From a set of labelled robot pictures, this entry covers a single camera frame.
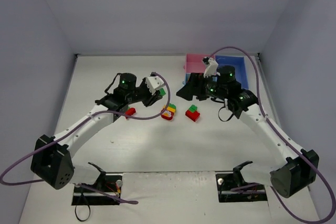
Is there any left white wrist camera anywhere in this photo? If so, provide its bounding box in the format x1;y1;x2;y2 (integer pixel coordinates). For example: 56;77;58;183
145;76;165;95

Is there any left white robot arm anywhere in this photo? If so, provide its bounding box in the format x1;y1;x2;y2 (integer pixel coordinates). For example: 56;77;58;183
30;73;165;190

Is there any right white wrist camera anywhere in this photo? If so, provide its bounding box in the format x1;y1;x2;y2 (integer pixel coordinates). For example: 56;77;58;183
202;57;218;78

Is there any red green lego stack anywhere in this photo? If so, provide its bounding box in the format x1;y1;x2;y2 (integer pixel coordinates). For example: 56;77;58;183
185;104;201;122

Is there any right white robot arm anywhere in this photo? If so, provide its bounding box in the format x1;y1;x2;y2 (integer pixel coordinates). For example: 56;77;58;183
176;66;319;198

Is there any green square lego brick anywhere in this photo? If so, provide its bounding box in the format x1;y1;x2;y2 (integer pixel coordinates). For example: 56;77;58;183
159;88;166;96

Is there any red yellow green lego figure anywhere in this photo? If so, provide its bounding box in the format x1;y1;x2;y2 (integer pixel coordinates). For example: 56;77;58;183
124;107;136;120

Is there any light blue container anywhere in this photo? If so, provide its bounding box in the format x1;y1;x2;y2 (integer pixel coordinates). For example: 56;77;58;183
182;73;191;85

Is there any dark blue container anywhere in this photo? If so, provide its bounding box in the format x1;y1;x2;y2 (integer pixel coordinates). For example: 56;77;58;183
215;55;249;89

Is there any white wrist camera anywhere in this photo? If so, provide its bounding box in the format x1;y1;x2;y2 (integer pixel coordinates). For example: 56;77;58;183
145;76;165;95
202;57;218;78

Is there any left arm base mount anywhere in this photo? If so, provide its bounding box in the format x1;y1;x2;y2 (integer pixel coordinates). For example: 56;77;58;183
71;173;123;206

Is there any flower lego stack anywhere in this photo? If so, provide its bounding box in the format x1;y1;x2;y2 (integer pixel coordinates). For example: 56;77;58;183
161;103;176;121

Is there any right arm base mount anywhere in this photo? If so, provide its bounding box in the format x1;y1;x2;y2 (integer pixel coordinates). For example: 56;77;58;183
215;172;268;203

